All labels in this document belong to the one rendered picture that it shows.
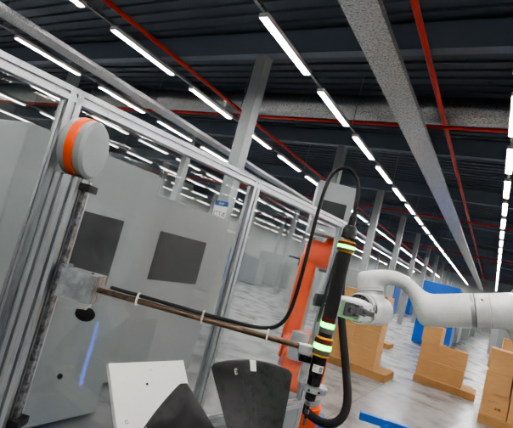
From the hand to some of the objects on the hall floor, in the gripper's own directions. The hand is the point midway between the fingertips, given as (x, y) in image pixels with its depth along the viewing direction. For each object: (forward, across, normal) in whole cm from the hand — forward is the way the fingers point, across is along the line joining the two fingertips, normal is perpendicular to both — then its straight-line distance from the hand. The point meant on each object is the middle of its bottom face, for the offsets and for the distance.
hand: (331, 304), depth 103 cm
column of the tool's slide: (+41, -59, +166) cm, 180 cm away
